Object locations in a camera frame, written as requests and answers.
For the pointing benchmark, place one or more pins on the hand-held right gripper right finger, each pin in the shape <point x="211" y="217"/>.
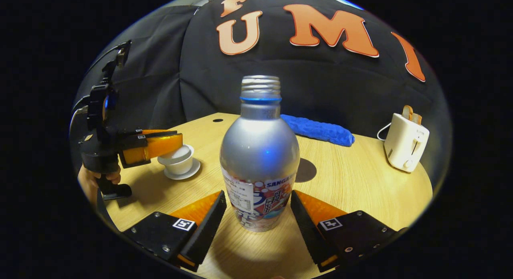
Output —
<point x="308" y="231"/>

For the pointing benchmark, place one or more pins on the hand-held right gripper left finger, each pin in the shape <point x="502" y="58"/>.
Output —
<point x="206" y="231"/>

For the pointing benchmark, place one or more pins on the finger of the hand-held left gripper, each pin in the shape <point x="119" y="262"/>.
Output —
<point x="160" y="132"/>
<point x="160" y="146"/>

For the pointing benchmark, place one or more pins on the white teacup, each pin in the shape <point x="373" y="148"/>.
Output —
<point x="180" y="166"/>

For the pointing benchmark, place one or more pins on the silver water bottle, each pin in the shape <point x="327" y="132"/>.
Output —
<point x="256" y="150"/>

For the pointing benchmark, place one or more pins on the blue towel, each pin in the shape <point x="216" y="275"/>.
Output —
<point x="320" y="130"/>

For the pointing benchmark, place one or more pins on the white toaster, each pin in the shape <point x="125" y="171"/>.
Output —
<point x="404" y="144"/>

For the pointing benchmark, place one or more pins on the black backdrop cloth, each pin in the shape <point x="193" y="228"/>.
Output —
<point x="340" y="90"/>

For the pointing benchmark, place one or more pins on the toasted bread slice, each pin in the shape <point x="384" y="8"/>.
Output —
<point x="407" y="112"/>
<point x="417" y="118"/>

